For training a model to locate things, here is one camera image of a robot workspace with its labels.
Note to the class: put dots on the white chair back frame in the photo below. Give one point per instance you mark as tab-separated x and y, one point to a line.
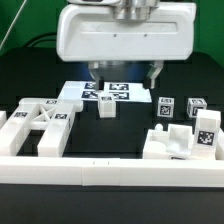
55	117

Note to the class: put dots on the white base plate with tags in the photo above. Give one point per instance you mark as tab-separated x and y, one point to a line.
123	92

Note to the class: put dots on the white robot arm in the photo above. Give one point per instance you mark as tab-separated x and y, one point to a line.
93	31

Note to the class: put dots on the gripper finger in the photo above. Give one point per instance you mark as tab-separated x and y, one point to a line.
93	70
155	69

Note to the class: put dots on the white U-shaped fence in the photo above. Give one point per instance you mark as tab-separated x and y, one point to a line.
110	172

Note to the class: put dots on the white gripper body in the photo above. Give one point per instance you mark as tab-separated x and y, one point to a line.
107	31

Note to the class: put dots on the white diagonal rod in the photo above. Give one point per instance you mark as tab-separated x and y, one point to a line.
2	43

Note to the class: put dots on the white chair seat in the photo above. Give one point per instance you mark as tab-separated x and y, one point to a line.
174	144

